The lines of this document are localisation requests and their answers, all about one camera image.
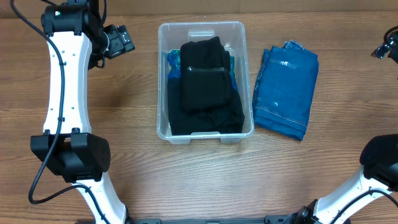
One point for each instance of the shiny blue green garment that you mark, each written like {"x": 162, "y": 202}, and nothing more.
{"x": 173, "y": 58}

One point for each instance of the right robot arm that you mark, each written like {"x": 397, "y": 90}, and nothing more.
{"x": 376, "y": 177}

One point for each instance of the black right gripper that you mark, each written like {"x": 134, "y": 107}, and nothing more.
{"x": 391, "y": 38}

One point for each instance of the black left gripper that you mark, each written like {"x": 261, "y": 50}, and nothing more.
{"x": 118, "y": 45}

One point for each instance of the clear plastic storage bin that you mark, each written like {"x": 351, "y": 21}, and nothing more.
{"x": 233, "y": 37}

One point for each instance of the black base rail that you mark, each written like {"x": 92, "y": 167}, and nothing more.
{"x": 211, "y": 220}

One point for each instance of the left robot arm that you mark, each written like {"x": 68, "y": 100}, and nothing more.
{"x": 78, "y": 41}

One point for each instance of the blue jeans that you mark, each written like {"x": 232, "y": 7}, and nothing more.
{"x": 284, "y": 89}

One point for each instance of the black garment with tape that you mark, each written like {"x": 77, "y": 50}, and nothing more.
{"x": 205, "y": 79}

